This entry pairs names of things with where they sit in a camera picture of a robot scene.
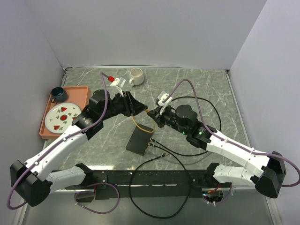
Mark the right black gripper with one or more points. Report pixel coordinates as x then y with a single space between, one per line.
155 113

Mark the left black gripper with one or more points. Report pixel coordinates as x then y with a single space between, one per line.
132 107

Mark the black network switch box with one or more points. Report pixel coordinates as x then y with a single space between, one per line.
139 139

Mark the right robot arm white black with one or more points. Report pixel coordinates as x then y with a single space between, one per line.
265 172

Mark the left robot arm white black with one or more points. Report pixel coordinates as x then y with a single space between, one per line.
34 180

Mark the white ceramic mug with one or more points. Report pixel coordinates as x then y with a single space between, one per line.
136 77

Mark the pink tray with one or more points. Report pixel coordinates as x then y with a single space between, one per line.
78 95

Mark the white watermelon pattern plate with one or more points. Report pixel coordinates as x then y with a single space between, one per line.
61 116

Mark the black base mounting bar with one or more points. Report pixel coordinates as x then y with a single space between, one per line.
150 183

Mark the dark blue cup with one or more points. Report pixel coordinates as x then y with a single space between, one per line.
58 95

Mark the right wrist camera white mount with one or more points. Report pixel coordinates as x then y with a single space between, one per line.
163 100

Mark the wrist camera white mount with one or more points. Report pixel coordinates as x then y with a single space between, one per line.
163 100
117 83

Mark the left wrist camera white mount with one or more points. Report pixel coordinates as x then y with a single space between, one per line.
117 83

